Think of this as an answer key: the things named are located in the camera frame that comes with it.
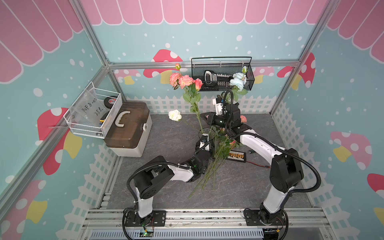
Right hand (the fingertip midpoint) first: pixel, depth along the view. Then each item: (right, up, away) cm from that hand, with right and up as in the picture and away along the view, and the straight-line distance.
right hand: (201, 115), depth 81 cm
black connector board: (+23, -25, +13) cm, 37 cm away
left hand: (+5, -15, +6) cm, 17 cm away
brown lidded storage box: (-42, -10, +5) cm, 44 cm away
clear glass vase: (+6, -12, +3) cm, 14 cm away
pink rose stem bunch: (+15, -18, +16) cm, 29 cm away
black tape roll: (-50, +7, -1) cm, 50 cm away
